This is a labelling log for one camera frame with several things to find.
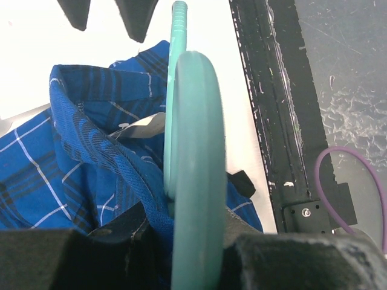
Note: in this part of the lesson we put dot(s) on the black garment on table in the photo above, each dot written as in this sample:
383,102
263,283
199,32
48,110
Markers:
242,183

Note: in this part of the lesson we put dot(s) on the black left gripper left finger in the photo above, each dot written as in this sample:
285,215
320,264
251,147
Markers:
118,255

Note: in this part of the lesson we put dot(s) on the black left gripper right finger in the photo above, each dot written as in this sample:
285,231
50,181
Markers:
254,260

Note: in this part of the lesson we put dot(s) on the blue plaid shirt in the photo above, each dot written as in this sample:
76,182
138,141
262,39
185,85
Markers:
96,152

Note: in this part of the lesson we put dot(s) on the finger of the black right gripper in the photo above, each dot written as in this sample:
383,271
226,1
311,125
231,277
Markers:
136,16
76,12

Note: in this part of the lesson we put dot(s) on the teal plastic hanger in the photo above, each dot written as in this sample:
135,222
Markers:
195,178

